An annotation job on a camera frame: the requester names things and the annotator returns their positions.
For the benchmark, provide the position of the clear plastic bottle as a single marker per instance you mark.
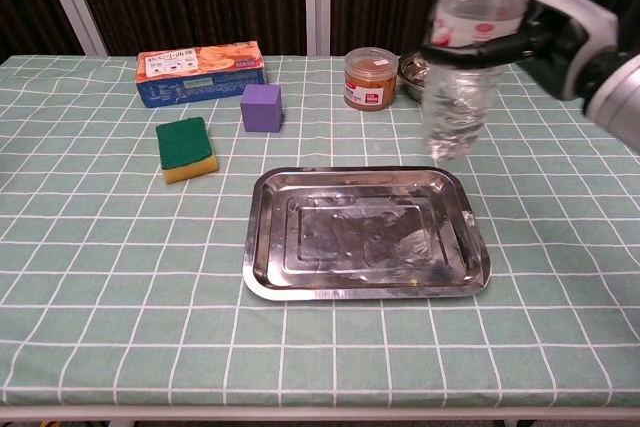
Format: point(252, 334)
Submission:
point(467, 52)

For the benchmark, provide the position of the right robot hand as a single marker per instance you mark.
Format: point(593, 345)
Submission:
point(545, 47)

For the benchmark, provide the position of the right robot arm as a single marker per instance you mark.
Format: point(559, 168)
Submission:
point(617, 97)

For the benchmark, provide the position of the stainless steel bowl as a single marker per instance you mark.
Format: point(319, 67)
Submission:
point(412, 74)

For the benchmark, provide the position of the purple foam cube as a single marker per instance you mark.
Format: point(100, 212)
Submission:
point(262, 108)

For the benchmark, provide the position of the stainless steel tray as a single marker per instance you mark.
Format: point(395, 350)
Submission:
point(365, 232)

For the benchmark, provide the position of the plastic jar with orange label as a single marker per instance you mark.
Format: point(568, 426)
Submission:
point(370, 78)

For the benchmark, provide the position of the green checkered tablecloth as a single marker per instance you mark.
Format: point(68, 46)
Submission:
point(125, 272)

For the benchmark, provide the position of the green yellow sponge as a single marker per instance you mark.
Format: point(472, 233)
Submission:
point(186, 149)

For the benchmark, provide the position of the orange blue biscuit box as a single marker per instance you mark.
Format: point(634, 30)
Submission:
point(200, 72)

